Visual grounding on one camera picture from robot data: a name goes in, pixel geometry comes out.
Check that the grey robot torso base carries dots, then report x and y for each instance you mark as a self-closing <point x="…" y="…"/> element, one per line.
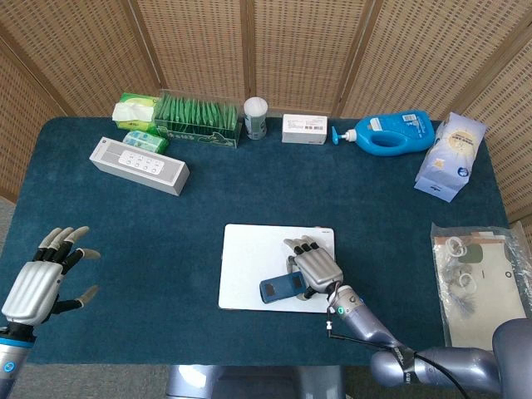
<point x="249" y="382"/>

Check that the white-lidded cylindrical canister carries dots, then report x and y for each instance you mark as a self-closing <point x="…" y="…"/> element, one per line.
<point x="255" y="120"/>

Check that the blue whiteboard eraser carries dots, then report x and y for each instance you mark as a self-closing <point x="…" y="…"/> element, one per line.
<point x="282" y="289"/>

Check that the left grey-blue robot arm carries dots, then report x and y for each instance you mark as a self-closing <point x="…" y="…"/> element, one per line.
<point x="10" y="365"/>

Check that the woven rattan folding screen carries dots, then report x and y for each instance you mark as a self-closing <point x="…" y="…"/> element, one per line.
<point x="291" y="50"/>

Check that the clear plastic bag with parts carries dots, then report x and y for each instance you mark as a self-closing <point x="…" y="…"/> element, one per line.
<point x="486" y="282"/>

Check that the white rectangular speaker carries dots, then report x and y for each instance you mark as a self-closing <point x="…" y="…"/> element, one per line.
<point x="137" y="166"/>

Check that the teal table mat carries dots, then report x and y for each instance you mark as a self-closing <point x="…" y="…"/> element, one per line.
<point x="166" y="249"/>

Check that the blue pump detergent bottle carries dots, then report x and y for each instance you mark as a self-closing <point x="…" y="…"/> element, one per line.
<point x="395" y="129"/>

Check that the small white carton box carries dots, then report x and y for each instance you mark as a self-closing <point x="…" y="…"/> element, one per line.
<point x="303" y="129"/>

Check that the pale blue paper bag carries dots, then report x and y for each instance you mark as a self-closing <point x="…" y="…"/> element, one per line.
<point x="451" y="158"/>

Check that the white dry-erase board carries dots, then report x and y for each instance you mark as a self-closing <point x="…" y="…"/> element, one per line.
<point x="245" y="266"/>

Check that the green tissue pack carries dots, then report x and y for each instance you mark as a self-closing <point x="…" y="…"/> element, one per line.
<point x="133" y="112"/>

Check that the clear green tea bag box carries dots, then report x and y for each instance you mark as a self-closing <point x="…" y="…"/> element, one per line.
<point x="195" y="124"/>

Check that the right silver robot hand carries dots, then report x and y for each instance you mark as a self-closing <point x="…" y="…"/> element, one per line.
<point x="320" y="270"/>

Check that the small green tissue packet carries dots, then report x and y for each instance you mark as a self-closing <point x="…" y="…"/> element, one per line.
<point x="145" y="141"/>

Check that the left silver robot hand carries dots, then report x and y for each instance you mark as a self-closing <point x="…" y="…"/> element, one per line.
<point x="33" y="291"/>

